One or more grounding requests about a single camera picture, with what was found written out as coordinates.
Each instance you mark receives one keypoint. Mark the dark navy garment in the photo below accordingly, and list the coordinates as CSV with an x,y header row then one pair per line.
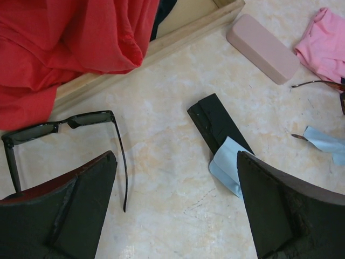
x,y
164,9

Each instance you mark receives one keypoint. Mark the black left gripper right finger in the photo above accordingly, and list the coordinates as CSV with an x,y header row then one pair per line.
x,y
289,217

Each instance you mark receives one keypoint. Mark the pink glasses case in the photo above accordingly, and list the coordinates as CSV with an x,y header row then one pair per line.
x,y
263,49

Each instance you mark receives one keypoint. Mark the pink folded t-shirt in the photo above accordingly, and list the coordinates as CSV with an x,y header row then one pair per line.
x,y
321,48

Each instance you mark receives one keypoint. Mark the red tank top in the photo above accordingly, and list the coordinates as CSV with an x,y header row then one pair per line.
x,y
45,44

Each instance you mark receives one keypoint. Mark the wooden clothes rack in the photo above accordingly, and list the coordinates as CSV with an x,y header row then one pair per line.
x,y
190,21

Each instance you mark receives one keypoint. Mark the light blue cleaning cloth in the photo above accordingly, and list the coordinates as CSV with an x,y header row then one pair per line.
x,y
224,163

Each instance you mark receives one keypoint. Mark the black glasses case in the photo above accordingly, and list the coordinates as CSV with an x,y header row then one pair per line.
x,y
215,124

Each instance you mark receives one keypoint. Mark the tortoiseshell brown sunglasses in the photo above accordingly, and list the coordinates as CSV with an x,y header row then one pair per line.
x,y
324,101

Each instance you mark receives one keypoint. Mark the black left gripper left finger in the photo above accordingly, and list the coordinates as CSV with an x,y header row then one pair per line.
x,y
60,218

